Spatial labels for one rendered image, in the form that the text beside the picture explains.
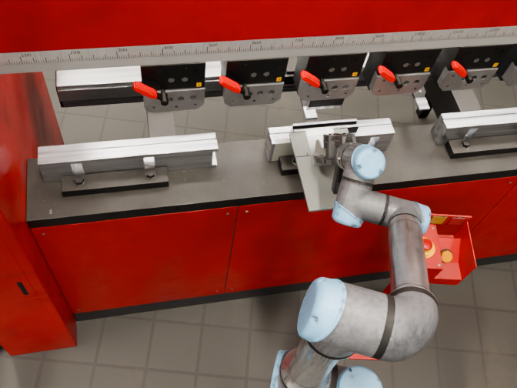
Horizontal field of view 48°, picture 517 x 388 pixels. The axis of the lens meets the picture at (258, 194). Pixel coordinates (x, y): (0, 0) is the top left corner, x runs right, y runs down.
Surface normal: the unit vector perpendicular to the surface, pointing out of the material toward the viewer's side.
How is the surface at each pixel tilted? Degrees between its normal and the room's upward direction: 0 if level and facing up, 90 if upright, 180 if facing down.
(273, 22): 90
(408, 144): 0
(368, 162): 40
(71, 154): 0
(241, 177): 0
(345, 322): 30
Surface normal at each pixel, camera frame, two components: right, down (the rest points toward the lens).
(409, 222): 0.12, -0.83
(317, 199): 0.11, -0.51
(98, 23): 0.18, 0.86
